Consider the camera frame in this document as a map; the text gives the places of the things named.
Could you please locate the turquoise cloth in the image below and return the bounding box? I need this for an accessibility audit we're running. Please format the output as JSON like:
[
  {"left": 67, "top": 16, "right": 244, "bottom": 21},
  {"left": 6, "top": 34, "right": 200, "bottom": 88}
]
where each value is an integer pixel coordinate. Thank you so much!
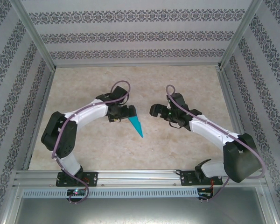
[{"left": 127, "top": 115, "right": 144, "bottom": 138}]

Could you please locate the grey metal sheet panel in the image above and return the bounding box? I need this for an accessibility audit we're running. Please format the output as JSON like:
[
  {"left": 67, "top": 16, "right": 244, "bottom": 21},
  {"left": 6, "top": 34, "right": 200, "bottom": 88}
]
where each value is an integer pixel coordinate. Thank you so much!
[{"left": 14, "top": 197, "right": 266, "bottom": 224}]

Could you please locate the right small circuit board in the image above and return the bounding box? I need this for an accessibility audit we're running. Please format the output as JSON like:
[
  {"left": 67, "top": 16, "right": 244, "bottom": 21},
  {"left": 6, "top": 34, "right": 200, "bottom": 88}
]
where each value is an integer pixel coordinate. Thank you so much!
[{"left": 198, "top": 188, "right": 214, "bottom": 199}]

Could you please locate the small circuit board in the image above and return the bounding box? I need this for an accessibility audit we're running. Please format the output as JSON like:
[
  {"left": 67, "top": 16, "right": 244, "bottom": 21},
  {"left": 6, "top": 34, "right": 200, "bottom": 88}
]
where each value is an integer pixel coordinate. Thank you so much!
[
  {"left": 198, "top": 188, "right": 214, "bottom": 199},
  {"left": 67, "top": 189, "right": 87, "bottom": 196}
]

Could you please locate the left small circuit board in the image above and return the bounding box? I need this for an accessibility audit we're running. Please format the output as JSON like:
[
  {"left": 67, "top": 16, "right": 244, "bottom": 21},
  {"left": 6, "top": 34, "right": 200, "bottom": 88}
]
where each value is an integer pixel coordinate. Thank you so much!
[{"left": 67, "top": 189, "right": 87, "bottom": 196}]

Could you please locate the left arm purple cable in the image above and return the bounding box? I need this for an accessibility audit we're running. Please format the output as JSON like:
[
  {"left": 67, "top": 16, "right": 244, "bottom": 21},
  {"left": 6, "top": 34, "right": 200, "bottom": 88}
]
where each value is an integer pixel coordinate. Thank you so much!
[{"left": 51, "top": 80, "right": 132, "bottom": 204}]

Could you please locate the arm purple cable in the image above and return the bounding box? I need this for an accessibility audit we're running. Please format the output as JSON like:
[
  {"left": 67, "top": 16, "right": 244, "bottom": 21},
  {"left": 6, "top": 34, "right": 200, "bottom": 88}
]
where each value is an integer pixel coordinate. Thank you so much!
[
  {"left": 51, "top": 80, "right": 132, "bottom": 204},
  {"left": 165, "top": 84, "right": 265, "bottom": 202}
]

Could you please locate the right aluminium side rail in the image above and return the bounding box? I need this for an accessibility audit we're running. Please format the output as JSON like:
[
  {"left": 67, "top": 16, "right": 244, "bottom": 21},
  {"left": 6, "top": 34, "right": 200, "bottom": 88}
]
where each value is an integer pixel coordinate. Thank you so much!
[{"left": 216, "top": 69, "right": 256, "bottom": 168}]

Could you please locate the aluminium side rail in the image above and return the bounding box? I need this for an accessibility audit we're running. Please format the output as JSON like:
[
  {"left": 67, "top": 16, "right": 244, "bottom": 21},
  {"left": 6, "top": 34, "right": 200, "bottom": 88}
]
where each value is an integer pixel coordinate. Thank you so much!
[
  {"left": 22, "top": 70, "right": 56, "bottom": 171},
  {"left": 216, "top": 69, "right": 256, "bottom": 168}
]

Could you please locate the aluminium mounting rail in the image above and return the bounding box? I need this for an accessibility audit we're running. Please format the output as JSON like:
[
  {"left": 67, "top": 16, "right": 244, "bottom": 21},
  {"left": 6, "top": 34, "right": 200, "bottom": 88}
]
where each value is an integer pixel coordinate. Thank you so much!
[{"left": 14, "top": 169, "right": 266, "bottom": 187}]

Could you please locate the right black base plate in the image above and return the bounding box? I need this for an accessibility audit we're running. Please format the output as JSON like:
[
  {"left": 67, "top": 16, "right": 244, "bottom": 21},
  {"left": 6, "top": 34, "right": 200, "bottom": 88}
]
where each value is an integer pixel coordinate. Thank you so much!
[{"left": 179, "top": 170, "right": 224, "bottom": 187}]

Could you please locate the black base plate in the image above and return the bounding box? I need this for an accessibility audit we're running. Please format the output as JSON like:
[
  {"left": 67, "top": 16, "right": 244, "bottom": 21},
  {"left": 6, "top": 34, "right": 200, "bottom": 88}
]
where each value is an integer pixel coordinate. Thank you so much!
[
  {"left": 56, "top": 171, "right": 99, "bottom": 187},
  {"left": 179, "top": 170, "right": 224, "bottom": 187}
]

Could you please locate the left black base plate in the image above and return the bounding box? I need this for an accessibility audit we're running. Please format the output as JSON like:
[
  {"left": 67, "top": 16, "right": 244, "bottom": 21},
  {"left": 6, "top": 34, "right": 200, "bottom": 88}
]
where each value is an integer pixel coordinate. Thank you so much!
[{"left": 56, "top": 171, "right": 99, "bottom": 187}]

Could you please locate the left aluminium side rail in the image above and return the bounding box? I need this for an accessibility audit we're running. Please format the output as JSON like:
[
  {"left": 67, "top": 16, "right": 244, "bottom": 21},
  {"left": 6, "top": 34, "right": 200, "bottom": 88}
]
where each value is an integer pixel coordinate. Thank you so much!
[{"left": 22, "top": 70, "right": 56, "bottom": 171}]

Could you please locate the grey slotted cable duct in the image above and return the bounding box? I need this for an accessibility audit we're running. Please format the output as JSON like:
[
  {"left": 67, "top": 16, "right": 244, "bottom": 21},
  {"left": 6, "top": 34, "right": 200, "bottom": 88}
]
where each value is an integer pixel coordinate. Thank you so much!
[{"left": 22, "top": 188, "right": 199, "bottom": 198}]

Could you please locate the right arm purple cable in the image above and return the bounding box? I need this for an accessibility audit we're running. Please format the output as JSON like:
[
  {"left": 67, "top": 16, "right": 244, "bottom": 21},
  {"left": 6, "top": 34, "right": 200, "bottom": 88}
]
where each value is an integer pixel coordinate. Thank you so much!
[{"left": 165, "top": 84, "right": 265, "bottom": 202}]

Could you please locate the right aluminium frame post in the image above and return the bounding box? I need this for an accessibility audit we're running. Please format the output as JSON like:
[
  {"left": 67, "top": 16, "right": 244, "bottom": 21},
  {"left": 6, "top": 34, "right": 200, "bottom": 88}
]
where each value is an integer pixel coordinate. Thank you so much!
[{"left": 218, "top": 0, "right": 264, "bottom": 70}]

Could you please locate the aluminium frame post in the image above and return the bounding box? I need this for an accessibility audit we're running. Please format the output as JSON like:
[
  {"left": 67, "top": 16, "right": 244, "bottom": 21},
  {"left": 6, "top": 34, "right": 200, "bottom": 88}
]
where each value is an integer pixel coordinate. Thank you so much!
[
  {"left": 10, "top": 0, "right": 56, "bottom": 70},
  {"left": 218, "top": 0, "right": 264, "bottom": 70}
]

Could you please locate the left aluminium frame post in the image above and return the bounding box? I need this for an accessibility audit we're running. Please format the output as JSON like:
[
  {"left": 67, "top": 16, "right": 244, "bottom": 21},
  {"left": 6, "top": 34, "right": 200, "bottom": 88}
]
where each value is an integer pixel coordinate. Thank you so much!
[{"left": 10, "top": 0, "right": 56, "bottom": 70}]

